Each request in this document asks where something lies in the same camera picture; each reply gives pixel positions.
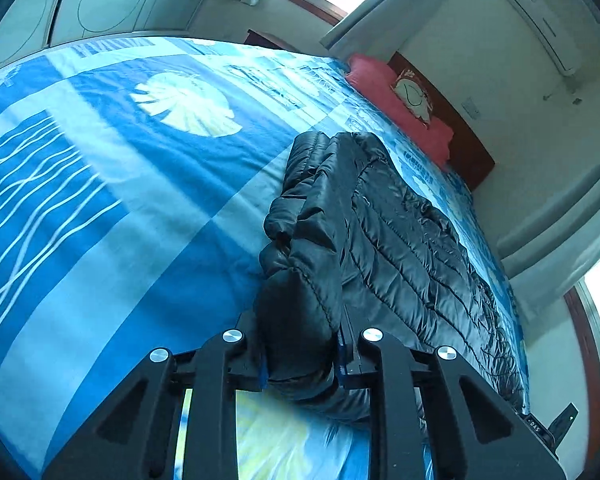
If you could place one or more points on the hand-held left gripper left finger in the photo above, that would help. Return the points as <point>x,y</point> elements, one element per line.
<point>250,360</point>

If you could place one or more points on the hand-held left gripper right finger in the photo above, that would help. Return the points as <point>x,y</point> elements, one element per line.
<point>345,360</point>

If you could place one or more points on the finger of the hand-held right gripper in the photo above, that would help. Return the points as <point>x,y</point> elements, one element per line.
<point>564,420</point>

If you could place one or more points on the black puffer jacket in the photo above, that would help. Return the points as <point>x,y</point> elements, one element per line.
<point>390,240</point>

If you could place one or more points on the wide grey curtain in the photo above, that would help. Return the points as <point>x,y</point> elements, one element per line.
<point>560,230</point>

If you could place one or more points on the blue patterned bed sheet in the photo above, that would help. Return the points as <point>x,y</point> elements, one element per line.
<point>130,185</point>

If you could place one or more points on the dark wooden headboard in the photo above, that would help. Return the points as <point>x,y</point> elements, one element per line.
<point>467,150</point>

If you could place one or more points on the cartoon print cushion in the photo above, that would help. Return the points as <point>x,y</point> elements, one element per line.
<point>412,95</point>

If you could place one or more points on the red pillow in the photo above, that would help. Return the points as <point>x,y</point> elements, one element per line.
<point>375,80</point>

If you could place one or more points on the dark wooden nightstand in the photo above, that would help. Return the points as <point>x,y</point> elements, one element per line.
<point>262,39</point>

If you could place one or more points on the long grey curtain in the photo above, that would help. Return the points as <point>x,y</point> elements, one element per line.
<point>380,10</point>

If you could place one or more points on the glass sliding door wardrobe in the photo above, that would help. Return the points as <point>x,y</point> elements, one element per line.
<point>105,0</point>

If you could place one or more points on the white air conditioner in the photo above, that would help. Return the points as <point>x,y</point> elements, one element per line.
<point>542,20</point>

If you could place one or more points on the large window with wooden frame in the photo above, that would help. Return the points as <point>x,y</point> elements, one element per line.
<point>597,320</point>

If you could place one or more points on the wall socket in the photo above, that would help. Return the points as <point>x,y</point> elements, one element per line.
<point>470,109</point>

